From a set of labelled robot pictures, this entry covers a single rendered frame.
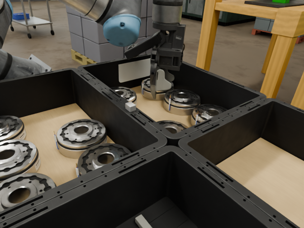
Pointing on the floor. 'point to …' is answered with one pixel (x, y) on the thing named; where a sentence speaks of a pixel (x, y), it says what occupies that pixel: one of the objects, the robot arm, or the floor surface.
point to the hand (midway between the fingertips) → (154, 91)
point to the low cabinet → (193, 8)
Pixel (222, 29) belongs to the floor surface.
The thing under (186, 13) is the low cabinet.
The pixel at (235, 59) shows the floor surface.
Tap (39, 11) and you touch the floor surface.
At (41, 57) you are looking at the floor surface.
